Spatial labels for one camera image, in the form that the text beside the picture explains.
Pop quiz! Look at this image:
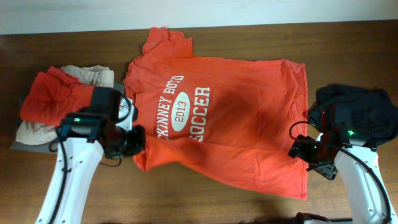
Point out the red soccer t-shirt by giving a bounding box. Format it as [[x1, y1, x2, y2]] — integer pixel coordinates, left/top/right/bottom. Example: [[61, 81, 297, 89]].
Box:
[[123, 27, 308, 200]]

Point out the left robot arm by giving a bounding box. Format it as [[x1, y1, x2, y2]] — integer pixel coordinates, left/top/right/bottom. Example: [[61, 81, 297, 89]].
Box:
[[36, 87, 146, 224]]

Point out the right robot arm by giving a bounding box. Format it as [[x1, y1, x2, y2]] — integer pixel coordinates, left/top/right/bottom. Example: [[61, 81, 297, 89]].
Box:
[[289, 106, 397, 223]]

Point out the black garment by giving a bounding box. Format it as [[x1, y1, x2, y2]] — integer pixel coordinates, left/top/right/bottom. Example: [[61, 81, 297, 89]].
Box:
[[308, 84, 397, 146]]

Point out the folded grey garment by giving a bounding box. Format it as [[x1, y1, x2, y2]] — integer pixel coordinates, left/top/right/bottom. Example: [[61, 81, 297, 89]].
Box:
[[9, 83, 125, 154]]

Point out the folded red shirt on stack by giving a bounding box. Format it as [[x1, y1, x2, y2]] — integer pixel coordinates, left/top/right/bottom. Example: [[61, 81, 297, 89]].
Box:
[[20, 67, 95, 126]]

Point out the folded beige garment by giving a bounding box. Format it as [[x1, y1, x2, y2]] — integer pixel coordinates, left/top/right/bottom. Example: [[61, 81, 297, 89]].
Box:
[[16, 65, 114, 146]]

